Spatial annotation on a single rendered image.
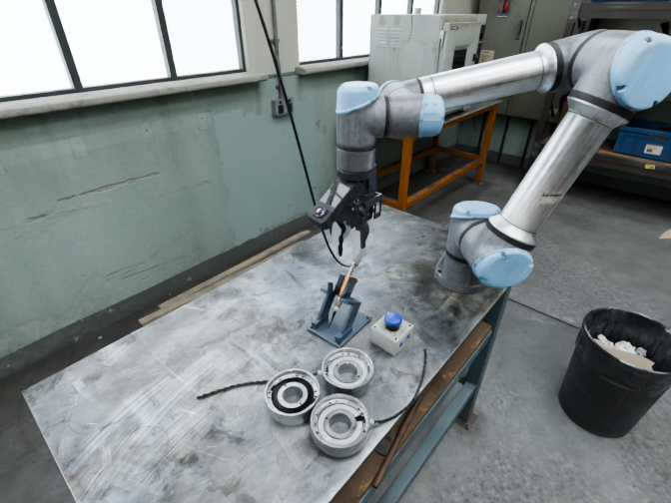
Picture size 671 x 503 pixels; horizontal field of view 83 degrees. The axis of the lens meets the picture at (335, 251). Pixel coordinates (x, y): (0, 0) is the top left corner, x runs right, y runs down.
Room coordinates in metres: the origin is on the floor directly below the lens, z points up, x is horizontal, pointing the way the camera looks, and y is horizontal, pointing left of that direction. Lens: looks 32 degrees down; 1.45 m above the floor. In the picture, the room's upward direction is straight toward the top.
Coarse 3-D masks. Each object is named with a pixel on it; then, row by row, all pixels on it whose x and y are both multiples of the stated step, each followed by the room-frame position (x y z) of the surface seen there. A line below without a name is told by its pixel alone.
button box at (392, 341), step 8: (376, 328) 0.63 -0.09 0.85; (384, 328) 0.63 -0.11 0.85; (392, 328) 0.62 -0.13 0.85; (400, 328) 0.63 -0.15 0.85; (408, 328) 0.63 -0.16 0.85; (376, 336) 0.62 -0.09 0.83; (384, 336) 0.60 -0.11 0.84; (392, 336) 0.60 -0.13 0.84; (400, 336) 0.60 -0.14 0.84; (408, 336) 0.62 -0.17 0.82; (376, 344) 0.62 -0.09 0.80; (384, 344) 0.60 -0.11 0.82; (392, 344) 0.59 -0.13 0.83; (400, 344) 0.60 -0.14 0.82; (392, 352) 0.59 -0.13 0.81
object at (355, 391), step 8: (336, 352) 0.57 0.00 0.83; (344, 352) 0.57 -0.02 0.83; (352, 352) 0.57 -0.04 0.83; (360, 352) 0.56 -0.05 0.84; (328, 360) 0.55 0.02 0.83; (344, 360) 0.55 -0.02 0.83; (352, 360) 0.55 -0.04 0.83; (360, 360) 0.55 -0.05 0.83; (368, 360) 0.54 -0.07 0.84; (328, 368) 0.53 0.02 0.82; (336, 368) 0.53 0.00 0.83; (344, 368) 0.54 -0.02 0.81; (352, 368) 0.54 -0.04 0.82; (360, 368) 0.53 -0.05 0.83; (368, 368) 0.53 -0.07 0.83; (328, 376) 0.51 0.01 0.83; (336, 376) 0.51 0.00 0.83; (360, 376) 0.51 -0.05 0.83; (368, 376) 0.51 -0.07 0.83; (328, 384) 0.49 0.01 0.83; (360, 384) 0.48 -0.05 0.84; (368, 384) 0.49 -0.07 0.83; (336, 392) 0.47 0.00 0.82; (344, 392) 0.47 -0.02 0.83; (352, 392) 0.47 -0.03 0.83; (360, 392) 0.47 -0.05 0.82
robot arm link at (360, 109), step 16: (352, 96) 0.69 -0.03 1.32; (368, 96) 0.69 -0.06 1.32; (336, 112) 0.71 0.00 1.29; (352, 112) 0.68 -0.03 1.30; (368, 112) 0.69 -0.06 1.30; (384, 112) 0.69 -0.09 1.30; (336, 128) 0.71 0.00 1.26; (352, 128) 0.68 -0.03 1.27; (368, 128) 0.69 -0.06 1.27; (336, 144) 0.71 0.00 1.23; (352, 144) 0.68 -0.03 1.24; (368, 144) 0.69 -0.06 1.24
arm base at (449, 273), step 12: (444, 252) 0.89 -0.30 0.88; (444, 264) 0.86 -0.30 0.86; (456, 264) 0.83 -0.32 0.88; (468, 264) 0.82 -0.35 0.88; (444, 276) 0.84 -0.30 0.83; (456, 276) 0.82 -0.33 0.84; (468, 276) 0.81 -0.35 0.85; (456, 288) 0.81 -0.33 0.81; (468, 288) 0.80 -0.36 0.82; (480, 288) 0.81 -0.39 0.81
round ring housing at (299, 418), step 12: (288, 372) 0.51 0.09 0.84; (300, 372) 0.51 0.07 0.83; (276, 384) 0.49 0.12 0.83; (288, 384) 0.49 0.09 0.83; (300, 384) 0.49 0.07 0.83; (312, 384) 0.49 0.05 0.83; (288, 396) 0.48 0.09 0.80; (300, 396) 0.48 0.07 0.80; (312, 408) 0.43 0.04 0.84; (276, 420) 0.42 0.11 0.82; (288, 420) 0.41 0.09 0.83; (300, 420) 0.42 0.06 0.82
